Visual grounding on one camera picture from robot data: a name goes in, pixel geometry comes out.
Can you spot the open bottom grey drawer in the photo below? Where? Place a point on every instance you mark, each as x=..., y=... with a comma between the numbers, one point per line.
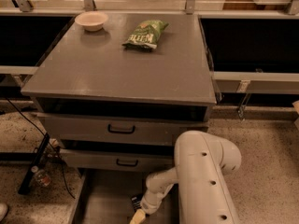
x=104, y=197

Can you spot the green kettle chips bag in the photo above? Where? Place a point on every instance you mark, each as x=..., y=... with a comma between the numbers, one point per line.
x=146, y=35

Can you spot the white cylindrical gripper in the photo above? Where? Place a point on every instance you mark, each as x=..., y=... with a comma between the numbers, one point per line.
x=147, y=205

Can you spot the top grey drawer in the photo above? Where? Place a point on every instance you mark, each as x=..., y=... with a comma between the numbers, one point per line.
x=116, y=129

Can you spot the small clear bottle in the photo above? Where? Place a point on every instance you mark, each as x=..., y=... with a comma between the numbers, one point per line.
x=41, y=176

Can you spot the middle grey drawer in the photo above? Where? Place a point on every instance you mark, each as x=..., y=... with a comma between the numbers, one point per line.
x=115, y=161

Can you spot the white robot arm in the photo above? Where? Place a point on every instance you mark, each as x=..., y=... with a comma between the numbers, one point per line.
x=201, y=160

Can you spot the white paper bowl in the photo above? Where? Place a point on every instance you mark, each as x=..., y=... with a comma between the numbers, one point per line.
x=91, y=21

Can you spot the grey drawer cabinet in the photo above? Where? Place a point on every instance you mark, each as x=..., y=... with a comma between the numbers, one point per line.
x=93, y=74

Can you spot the black metal leg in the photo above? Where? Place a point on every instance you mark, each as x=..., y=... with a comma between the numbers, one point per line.
x=24, y=187

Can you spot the metal bracket under shelf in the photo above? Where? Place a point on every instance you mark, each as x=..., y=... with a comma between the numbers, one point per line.
x=242, y=106

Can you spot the white shoe tip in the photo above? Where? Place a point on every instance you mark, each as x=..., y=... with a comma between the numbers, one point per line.
x=3, y=210

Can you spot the dark blue rxbar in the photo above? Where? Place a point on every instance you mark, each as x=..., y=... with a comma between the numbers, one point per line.
x=136, y=201

